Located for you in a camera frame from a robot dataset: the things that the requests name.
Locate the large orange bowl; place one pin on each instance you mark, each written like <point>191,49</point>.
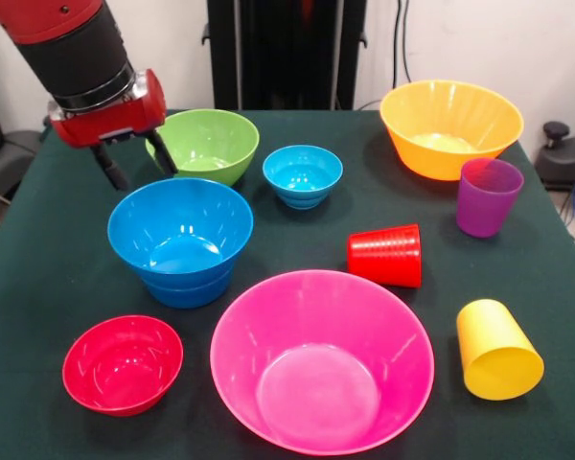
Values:
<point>453,129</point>

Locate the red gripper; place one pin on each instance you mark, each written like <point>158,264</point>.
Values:
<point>115,122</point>

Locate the yellow cup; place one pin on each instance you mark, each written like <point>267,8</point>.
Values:
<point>498,354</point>

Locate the small crimson bowl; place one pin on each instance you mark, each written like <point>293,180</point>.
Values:
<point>122,366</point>

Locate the purple cup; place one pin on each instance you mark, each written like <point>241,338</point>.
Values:
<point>489,201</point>

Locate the black pedestal leg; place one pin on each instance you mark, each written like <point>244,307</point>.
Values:
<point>565,158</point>
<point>9,158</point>

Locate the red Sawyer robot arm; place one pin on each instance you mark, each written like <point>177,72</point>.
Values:
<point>76,52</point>

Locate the dark green tablecloth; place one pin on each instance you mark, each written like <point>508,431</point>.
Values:
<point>38,268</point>

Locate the ribbed blue bowl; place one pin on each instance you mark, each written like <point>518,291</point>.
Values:
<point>187,296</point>

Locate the small light blue bowl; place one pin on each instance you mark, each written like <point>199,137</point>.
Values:
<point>302,175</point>

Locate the green bowl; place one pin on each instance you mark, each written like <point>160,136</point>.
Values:
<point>211,139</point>

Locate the red cup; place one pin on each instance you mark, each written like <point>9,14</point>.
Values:
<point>385,256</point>

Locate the large blue bowl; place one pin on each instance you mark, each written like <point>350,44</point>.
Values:
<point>182,230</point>

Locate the large pink bowl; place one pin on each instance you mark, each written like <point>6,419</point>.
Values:
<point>321,364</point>

